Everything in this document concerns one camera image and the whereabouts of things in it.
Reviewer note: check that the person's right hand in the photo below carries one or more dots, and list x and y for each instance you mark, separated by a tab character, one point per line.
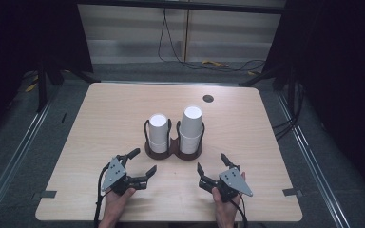
226	210

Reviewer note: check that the yellow floor tape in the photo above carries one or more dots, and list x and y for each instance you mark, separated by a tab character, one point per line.
215	63

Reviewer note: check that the person's left hand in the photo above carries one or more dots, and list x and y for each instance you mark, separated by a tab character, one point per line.
115	205

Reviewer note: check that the black metal stand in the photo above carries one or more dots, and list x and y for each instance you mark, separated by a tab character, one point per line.
42	91

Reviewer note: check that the dark brown double cup holder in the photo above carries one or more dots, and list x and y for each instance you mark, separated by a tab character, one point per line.
173	148

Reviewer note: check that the round dark table grommet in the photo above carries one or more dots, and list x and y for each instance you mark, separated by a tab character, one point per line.
208	98

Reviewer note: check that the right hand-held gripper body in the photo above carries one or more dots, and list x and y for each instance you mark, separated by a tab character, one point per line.
233	183

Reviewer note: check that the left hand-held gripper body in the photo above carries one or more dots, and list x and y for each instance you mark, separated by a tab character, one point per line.
115	177

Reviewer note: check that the white paper cup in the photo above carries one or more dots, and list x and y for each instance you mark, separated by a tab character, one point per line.
191	122
158	147
189	145
158	128

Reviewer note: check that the grey tape strip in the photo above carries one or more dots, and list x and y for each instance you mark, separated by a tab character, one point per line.
49	194
291	192

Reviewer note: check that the metal floor rail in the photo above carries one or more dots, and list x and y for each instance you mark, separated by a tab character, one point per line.
310	158
15	158

